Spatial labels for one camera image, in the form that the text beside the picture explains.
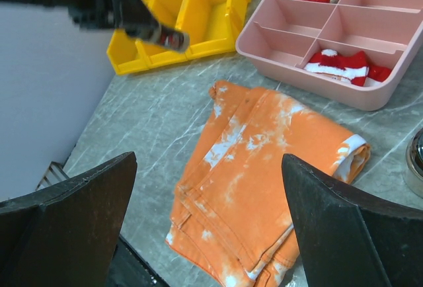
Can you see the brown spice jar under gripper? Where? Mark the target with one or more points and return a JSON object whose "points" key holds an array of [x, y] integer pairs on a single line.
{"points": [[413, 156]]}

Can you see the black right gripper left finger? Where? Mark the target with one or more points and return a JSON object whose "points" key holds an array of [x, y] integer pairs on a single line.
{"points": [[66, 234]]}

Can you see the dark spice shaker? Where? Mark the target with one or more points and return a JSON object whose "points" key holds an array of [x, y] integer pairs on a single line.
{"points": [[166, 37]]}

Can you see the yellow plastic bin organizer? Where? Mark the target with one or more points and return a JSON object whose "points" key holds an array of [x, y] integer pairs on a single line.
{"points": [[212, 25]]}

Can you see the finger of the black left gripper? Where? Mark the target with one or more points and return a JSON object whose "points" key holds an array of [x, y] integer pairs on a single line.
{"points": [[135, 19]]}

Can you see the orange tie-dye cloth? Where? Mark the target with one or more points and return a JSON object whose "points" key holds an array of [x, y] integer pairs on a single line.
{"points": [[230, 214]]}

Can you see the pink divided tray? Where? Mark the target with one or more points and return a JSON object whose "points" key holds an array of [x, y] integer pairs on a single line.
{"points": [[282, 35]]}

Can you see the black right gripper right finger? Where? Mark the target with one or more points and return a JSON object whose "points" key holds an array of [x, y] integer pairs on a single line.
{"points": [[348, 237]]}

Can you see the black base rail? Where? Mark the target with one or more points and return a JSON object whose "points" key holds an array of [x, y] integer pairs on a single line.
{"points": [[129, 269]]}

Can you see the red white sock bottom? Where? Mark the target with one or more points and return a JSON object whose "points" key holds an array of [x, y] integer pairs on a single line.
{"points": [[354, 70]]}

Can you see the aluminium frame rail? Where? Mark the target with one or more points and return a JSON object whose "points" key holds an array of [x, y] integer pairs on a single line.
{"points": [[53, 175]]}

